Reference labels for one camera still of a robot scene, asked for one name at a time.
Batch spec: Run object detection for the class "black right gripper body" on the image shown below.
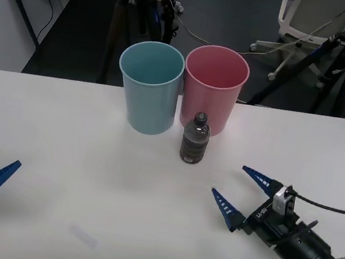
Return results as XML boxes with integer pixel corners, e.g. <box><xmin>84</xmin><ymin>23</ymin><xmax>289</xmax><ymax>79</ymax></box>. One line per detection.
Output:
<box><xmin>235</xmin><ymin>191</ymin><xmax>305</xmax><ymax>253</ymax></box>

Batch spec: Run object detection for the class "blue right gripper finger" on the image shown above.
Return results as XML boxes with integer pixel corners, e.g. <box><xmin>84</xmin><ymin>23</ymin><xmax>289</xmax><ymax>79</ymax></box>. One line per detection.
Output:
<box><xmin>205</xmin><ymin>188</ymin><xmax>252</xmax><ymax>236</ymax></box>
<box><xmin>238</xmin><ymin>164</ymin><xmax>285</xmax><ymax>199</ymax></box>

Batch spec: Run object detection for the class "small dark plastic bottle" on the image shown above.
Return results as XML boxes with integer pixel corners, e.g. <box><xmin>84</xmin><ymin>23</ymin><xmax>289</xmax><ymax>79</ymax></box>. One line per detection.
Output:
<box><xmin>177</xmin><ymin>109</ymin><xmax>215</xmax><ymax>167</ymax></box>

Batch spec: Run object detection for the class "pink plastic bin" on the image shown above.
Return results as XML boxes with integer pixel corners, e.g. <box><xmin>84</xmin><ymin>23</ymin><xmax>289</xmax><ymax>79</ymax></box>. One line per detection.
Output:
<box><xmin>173</xmin><ymin>41</ymin><xmax>254</xmax><ymax>143</ymax></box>

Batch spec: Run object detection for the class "pale blue plastic bin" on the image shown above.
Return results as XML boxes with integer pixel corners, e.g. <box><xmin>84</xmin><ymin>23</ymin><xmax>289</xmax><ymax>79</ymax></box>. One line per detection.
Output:
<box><xmin>108</xmin><ymin>36</ymin><xmax>188</xmax><ymax>140</ymax></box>

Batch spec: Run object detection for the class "white office chair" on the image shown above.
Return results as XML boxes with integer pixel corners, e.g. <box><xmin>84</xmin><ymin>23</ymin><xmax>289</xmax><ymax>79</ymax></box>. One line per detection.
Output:
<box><xmin>244</xmin><ymin>0</ymin><xmax>345</xmax><ymax>92</ymax></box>

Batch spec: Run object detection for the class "black and brown tripod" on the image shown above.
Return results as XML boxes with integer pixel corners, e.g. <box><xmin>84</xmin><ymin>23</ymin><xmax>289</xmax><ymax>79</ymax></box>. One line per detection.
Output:
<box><xmin>97</xmin><ymin>0</ymin><xmax>185</xmax><ymax>95</ymax></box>

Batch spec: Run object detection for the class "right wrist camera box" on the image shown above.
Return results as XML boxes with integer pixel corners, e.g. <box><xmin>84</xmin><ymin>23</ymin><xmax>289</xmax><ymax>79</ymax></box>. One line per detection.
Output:
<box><xmin>270</xmin><ymin>182</ymin><xmax>300</xmax><ymax>219</ymax></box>

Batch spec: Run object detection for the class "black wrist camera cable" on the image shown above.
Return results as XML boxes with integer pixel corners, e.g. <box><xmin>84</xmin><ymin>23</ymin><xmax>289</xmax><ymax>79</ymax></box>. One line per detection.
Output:
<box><xmin>287</xmin><ymin>190</ymin><xmax>345</xmax><ymax>217</ymax></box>

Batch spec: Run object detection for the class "black hanging cable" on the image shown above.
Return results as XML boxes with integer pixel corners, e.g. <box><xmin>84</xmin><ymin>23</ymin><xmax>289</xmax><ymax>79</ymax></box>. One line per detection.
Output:
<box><xmin>34</xmin><ymin>0</ymin><xmax>57</xmax><ymax>49</ymax></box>

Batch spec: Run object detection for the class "beige floor cable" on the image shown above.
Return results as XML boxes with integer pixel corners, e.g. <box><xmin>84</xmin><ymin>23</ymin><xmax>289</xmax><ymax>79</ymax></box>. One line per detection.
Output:
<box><xmin>152</xmin><ymin>0</ymin><xmax>345</xmax><ymax>71</ymax></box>

